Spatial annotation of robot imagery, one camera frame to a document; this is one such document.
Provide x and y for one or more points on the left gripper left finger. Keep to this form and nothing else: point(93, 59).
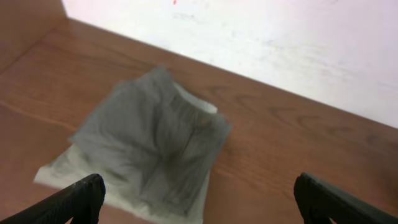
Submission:
point(80, 202)

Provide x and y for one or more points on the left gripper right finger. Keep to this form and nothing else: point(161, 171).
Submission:
point(322, 203)

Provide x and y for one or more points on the khaki shorts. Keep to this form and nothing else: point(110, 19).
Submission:
point(74, 165)

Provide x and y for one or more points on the grey shorts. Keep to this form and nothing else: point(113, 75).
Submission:
point(160, 142)

